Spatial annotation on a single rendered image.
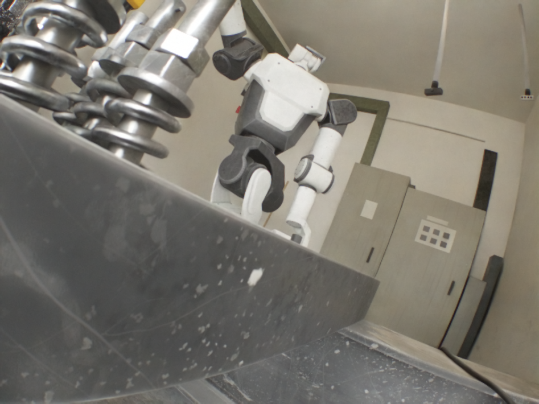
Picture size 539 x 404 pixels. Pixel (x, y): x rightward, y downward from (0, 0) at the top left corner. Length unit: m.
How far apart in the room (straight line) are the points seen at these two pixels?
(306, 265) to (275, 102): 0.80
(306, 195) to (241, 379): 0.64
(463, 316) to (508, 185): 1.39
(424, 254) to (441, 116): 1.60
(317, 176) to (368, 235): 1.88
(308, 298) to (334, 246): 2.66
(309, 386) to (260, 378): 0.09
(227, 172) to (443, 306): 2.26
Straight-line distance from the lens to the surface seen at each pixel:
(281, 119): 0.93
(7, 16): 0.69
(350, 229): 2.85
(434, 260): 2.74
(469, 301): 2.77
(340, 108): 1.09
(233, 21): 1.02
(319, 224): 3.19
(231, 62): 1.01
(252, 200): 0.88
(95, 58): 0.21
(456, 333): 2.77
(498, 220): 3.16
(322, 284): 0.21
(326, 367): 0.48
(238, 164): 0.89
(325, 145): 1.04
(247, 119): 0.93
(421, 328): 2.74
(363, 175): 2.99
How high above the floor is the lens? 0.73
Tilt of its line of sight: 6 degrees up
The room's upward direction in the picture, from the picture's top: 24 degrees clockwise
